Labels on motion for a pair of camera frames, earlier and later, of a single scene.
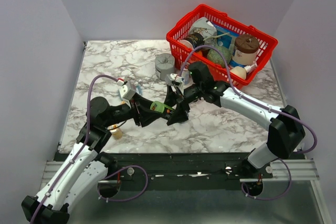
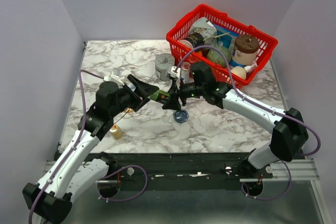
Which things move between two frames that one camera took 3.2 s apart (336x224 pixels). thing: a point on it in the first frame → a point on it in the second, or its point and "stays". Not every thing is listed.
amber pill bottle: (117, 132) stays
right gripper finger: (180, 115) → (173, 103)
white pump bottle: (249, 68) stays
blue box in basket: (226, 37) stays
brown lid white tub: (246, 48) stays
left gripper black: (146, 118) → (146, 89)
